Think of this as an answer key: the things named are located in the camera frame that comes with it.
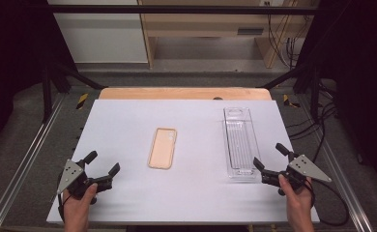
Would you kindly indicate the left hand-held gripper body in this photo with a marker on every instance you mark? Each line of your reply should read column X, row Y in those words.
column 70, row 175

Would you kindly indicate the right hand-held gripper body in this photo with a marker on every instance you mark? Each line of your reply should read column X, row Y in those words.
column 305, row 167

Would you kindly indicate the clear plastic tray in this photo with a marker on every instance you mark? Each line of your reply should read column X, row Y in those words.
column 241, row 145

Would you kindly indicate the beige phone case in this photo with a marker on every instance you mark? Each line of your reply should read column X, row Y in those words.
column 162, row 150

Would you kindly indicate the person's left hand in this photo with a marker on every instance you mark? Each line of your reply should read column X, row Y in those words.
column 78, row 206

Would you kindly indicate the person's right hand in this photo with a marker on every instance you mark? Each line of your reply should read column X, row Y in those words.
column 299, row 201

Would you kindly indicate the white table cover board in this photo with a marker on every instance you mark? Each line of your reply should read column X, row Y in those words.
column 193, row 193

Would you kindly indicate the wooden table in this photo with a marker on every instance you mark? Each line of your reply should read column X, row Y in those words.
column 177, row 93

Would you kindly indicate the black curtain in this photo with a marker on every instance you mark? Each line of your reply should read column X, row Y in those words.
column 363, row 80
column 12, row 64

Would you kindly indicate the white cabinet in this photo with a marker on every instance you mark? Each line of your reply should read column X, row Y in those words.
column 102, row 35

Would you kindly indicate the grey rectangular desk fitting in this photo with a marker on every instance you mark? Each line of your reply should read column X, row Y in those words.
column 250, row 31

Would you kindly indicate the light wooden desk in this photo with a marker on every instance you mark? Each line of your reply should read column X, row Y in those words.
column 202, row 24

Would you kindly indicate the aluminium floor rail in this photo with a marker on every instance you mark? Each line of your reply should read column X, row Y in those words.
column 341, row 174
column 22, row 161

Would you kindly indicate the black horizontal frame bar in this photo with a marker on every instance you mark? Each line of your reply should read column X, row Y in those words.
column 177, row 9

